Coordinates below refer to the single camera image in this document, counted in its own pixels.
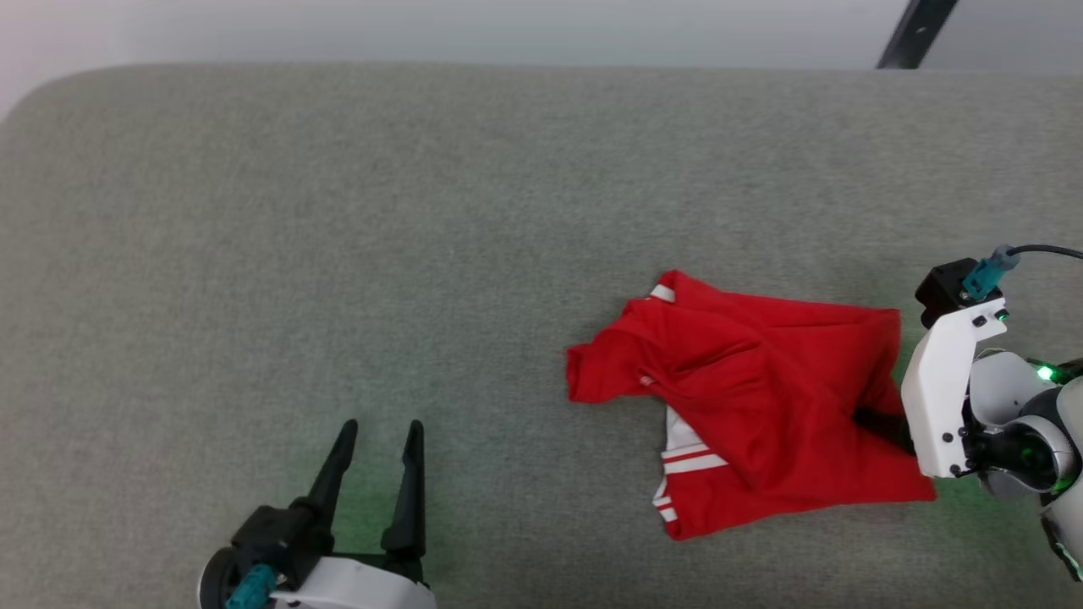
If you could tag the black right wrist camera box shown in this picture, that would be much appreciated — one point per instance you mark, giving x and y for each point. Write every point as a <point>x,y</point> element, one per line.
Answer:
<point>941,288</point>

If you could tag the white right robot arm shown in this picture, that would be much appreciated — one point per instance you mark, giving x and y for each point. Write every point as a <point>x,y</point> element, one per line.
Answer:
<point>1003,389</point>

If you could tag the metal pole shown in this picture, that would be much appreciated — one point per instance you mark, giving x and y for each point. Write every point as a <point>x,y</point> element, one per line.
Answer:
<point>918,34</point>

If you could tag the red shirt with white sleeves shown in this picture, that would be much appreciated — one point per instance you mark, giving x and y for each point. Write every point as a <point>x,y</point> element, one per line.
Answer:
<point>761,381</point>

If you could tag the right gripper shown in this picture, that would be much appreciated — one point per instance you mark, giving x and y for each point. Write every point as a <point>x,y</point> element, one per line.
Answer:
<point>935,397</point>

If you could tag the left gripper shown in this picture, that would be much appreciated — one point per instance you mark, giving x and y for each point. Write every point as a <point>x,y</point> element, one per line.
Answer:
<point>355,584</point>

